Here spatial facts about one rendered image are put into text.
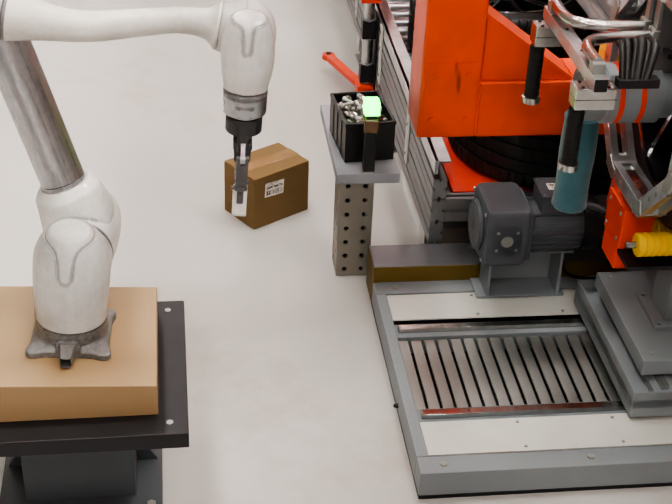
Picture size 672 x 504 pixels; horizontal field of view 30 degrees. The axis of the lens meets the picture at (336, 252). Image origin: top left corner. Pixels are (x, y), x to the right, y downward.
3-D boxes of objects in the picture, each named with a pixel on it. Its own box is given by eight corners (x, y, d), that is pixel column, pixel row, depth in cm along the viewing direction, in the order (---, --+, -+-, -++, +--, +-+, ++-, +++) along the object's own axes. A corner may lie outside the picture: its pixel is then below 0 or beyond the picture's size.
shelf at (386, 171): (399, 183, 336) (400, 173, 334) (336, 184, 334) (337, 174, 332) (377, 112, 372) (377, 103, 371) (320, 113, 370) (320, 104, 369)
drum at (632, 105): (672, 132, 287) (684, 76, 279) (582, 134, 284) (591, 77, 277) (652, 106, 299) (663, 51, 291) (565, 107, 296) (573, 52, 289)
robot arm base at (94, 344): (22, 369, 266) (20, 348, 263) (35, 311, 285) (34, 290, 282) (109, 372, 268) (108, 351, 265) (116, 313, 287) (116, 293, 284)
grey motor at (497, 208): (619, 310, 349) (640, 201, 330) (471, 315, 344) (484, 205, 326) (600, 274, 364) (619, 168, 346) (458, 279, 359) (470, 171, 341)
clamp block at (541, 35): (571, 47, 296) (574, 26, 293) (534, 47, 295) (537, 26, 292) (565, 39, 300) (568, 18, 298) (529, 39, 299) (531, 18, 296)
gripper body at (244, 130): (225, 103, 258) (223, 143, 263) (225, 121, 251) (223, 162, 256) (262, 105, 259) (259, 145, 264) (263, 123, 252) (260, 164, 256)
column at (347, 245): (368, 274, 374) (376, 149, 352) (335, 275, 373) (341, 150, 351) (364, 256, 383) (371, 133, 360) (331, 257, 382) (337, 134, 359)
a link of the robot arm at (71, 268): (27, 333, 268) (23, 245, 257) (42, 286, 284) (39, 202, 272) (103, 337, 269) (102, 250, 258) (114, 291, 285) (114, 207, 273)
